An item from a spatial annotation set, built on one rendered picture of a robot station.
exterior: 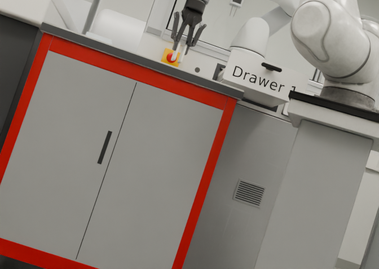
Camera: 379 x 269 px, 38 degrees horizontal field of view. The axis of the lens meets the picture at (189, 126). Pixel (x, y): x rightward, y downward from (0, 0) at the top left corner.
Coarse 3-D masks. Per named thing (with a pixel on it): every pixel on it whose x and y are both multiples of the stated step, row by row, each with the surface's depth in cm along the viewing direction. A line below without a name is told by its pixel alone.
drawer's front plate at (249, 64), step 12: (228, 60) 191; (240, 60) 191; (252, 60) 191; (264, 60) 192; (228, 72) 190; (240, 72) 191; (252, 72) 191; (264, 72) 192; (276, 72) 192; (288, 72) 192; (240, 84) 191; (252, 84) 191; (288, 84) 192; (300, 84) 193; (276, 96) 192
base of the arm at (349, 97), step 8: (328, 88) 157; (336, 88) 155; (320, 96) 154; (328, 96) 156; (336, 96) 154; (344, 96) 153; (352, 96) 153; (360, 96) 153; (352, 104) 152; (360, 104) 153; (368, 104) 154; (376, 112) 150
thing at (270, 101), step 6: (222, 72) 214; (222, 78) 205; (228, 84) 207; (234, 84) 203; (246, 90) 207; (252, 90) 203; (246, 96) 222; (252, 96) 217; (258, 96) 212; (264, 96) 208; (270, 96) 204; (258, 102) 226; (264, 102) 221; (270, 102) 216; (276, 102) 211; (282, 102) 207
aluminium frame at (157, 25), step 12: (156, 0) 223; (168, 0) 223; (156, 12) 223; (168, 12) 223; (156, 24) 222; (168, 24) 224; (156, 36) 222; (168, 36) 223; (192, 48) 223; (204, 48) 224; (216, 48) 224; (312, 84) 228
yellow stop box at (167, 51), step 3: (165, 48) 218; (168, 48) 218; (165, 51) 218; (168, 51) 218; (171, 51) 218; (165, 54) 218; (177, 54) 218; (162, 57) 218; (165, 57) 218; (177, 57) 218; (162, 60) 218; (165, 60) 218; (177, 60) 218; (168, 63) 218; (171, 63) 218; (174, 63) 218; (177, 63) 218; (174, 66) 218; (177, 66) 218
